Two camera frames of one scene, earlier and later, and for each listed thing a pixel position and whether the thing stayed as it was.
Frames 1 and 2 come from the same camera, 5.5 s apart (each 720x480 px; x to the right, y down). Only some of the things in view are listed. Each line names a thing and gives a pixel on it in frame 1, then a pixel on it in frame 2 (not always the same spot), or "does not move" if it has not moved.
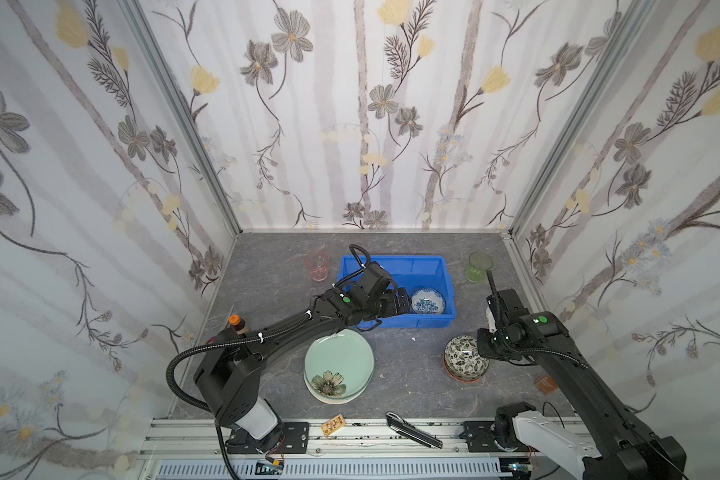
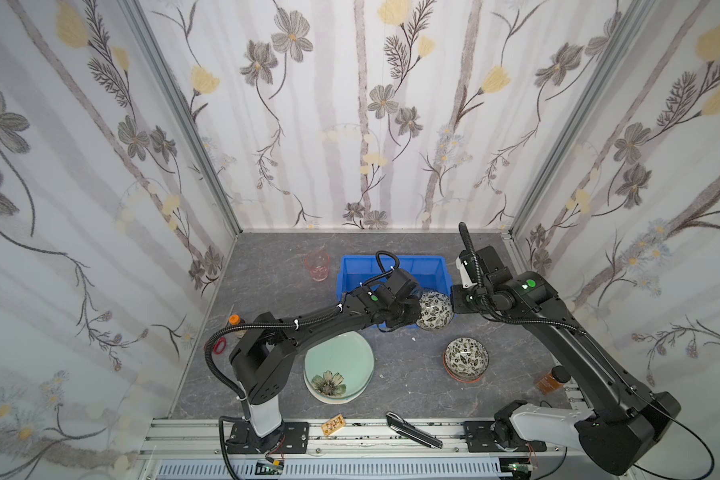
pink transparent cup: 318,265 does not move
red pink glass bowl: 463,381 does not move
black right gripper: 497,303 → 461,300
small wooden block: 333,425 does not move
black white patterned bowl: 463,360 → 436,310
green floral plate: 339,365 does not move
